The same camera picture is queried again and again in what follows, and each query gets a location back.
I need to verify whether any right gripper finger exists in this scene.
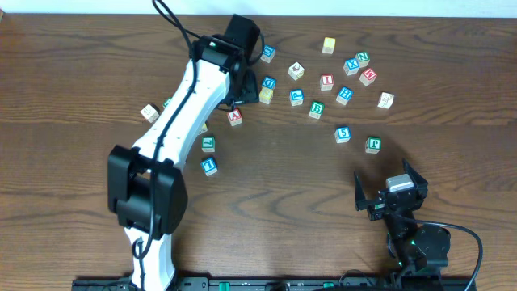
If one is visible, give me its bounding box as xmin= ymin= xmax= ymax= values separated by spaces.
xmin=354 ymin=172 xmax=368 ymax=205
xmin=402 ymin=158 xmax=428 ymax=188

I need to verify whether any red A block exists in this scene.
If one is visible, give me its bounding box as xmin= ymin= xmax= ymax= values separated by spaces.
xmin=227 ymin=108 xmax=242 ymax=126

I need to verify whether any red I block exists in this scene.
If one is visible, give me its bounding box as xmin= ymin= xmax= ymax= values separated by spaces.
xmin=320 ymin=74 xmax=334 ymax=91

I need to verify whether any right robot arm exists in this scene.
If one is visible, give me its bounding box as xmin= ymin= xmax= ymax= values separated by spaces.
xmin=355 ymin=160 xmax=451 ymax=274

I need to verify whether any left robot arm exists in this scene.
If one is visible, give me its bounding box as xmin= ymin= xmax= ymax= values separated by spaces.
xmin=107 ymin=15 xmax=263 ymax=290

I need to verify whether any yellow block centre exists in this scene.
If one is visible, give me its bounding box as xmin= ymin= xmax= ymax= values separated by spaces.
xmin=259 ymin=87 xmax=274 ymax=104

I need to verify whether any yellow block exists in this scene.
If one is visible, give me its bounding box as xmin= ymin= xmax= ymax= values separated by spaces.
xmin=259 ymin=87 xmax=274 ymax=104
xmin=199 ymin=123 xmax=208 ymax=135
xmin=322 ymin=37 xmax=336 ymax=54

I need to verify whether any blue D block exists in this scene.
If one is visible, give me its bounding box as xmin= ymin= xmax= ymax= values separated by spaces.
xmin=262 ymin=76 xmax=276 ymax=90

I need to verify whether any blue C block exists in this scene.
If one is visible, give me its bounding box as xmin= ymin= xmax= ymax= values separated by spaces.
xmin=260 ymin=44 xmax=275 ymax=63

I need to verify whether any blue P block centre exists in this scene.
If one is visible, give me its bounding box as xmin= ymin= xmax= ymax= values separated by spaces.
xmin=289 ymin=89 xmax=305 ymax=106

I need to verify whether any plain picture block centre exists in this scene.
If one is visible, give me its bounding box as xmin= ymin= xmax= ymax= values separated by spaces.
xmin=288 ymin=62 xmax=305 ymax=81

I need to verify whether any plain picture block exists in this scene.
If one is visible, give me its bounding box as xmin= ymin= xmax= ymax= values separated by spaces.
xmin=377 ymin=92 xmax=394 ymax=109
xmin=288 ymin=62 xmax=305 ymax=81
xmin=140 ymin=103 xmax=160 ymax=123

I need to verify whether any yellow block middle left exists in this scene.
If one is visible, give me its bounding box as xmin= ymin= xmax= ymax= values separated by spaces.
xmin=199 ymin=123 xmax=208 ymax=135

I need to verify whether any green J block right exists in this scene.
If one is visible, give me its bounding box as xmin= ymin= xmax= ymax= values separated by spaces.
xmin=365 ymin=137 xmax=381 ymax=154

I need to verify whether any green L block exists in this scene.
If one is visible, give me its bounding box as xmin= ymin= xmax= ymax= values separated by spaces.
xmin=201 ymin=137 xmax=216 ymax=153

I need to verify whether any blue 5 block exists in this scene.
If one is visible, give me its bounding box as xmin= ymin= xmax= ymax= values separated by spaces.
xmin=334 ymin=126 xmax=351 ymax=144

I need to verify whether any green B block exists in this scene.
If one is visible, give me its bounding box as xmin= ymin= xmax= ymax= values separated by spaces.
xmin=309 ymin=101 xmax=325 ymax=120

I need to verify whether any green Z block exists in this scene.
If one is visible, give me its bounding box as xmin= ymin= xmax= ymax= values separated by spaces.
xmin=162 ymin=97 xmax=172 ymax=108

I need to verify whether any blue L block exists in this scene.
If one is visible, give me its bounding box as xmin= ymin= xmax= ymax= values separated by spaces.
xmin=200 ymin=158 xmax=218 ymax=176

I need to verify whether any plain picture block right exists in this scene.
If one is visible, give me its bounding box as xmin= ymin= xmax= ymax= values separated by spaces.
xmin=377 ymin=92 xmax=394 ymax=109

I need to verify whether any yellow block top right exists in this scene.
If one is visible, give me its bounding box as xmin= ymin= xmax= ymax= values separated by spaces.
xmin=322 ymin=37 xmax=336 ymax=54

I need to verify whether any plain picture block left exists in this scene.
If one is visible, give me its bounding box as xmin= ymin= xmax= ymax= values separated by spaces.
xmin=140 ymin=103 xmax=160 ymax=123

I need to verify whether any blue H block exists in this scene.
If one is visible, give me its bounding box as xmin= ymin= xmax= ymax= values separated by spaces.
xmin=336 ymin=86 xmax=354 ymax=106

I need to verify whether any blue X block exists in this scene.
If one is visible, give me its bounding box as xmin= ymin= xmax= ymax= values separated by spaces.
xmin=343 ymin=58 xmax=360 ymax=76

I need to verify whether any red M block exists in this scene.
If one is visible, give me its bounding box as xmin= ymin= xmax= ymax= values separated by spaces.
xmin=359 ymin=68 xmax=377 ymax=86

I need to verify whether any green N block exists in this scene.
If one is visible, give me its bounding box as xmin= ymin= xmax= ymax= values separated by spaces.
xmin=355 ymin=52 xmax=370 ymax=68

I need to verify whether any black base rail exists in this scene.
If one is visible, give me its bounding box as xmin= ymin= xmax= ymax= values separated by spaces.
xmin=71 ymin=275 xmax=476 ymax=291

